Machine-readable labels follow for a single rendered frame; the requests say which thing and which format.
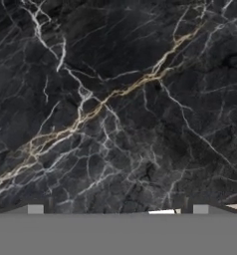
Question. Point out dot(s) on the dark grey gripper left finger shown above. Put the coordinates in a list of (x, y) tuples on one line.
[(35, 209)]

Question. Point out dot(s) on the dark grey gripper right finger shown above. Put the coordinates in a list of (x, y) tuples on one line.
[(200, 209)]

